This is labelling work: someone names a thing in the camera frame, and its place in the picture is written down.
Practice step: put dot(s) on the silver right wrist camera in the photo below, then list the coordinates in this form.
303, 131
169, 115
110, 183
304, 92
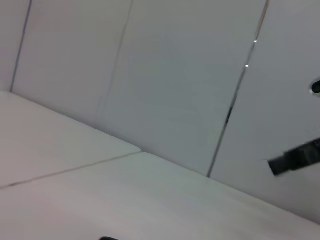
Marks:
316, 86

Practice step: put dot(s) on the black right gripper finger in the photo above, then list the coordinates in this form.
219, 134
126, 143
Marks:
292, 160

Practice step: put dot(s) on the black shirt with FREE print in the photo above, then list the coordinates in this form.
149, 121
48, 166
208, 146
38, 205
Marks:
108, 238

